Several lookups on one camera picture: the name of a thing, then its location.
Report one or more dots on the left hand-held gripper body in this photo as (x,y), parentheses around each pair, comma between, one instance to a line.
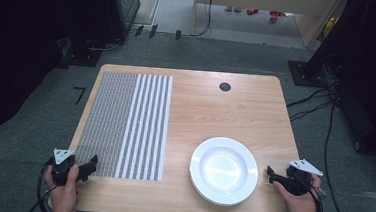
(60,169)

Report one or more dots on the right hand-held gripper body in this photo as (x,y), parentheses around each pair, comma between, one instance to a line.
(297,182)

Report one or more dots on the person's right hand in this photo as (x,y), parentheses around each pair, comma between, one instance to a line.
(302,209)

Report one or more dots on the person's left hand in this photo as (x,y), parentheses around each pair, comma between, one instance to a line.
(64,197)

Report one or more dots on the grey striped placemat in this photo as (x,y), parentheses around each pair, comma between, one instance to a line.
(114,124)

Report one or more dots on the white plate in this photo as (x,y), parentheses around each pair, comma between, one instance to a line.
(224,170)

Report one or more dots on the black stand base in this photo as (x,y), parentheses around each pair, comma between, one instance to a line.
(82,57)
(306,74)

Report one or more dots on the black curtain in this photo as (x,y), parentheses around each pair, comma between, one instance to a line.
(372,65)
(20,40)

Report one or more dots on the yellow object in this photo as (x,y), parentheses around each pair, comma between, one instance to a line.
(329,27)

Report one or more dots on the red tool with black part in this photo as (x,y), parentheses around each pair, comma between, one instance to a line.
(276,15)

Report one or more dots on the small red tool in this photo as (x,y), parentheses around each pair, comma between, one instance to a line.
(252,11)

